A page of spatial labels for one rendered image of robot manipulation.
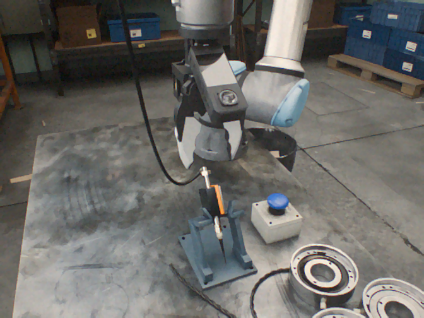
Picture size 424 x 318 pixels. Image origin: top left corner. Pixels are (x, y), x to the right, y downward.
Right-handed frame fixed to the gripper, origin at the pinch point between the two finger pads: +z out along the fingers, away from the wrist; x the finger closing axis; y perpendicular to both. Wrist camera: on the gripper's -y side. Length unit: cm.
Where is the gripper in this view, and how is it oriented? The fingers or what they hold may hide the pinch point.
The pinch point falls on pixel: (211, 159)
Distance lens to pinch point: 55.3
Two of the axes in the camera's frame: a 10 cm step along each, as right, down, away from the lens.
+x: -9.3, 1.9, -3.1
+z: 0.0, 8.6, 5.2
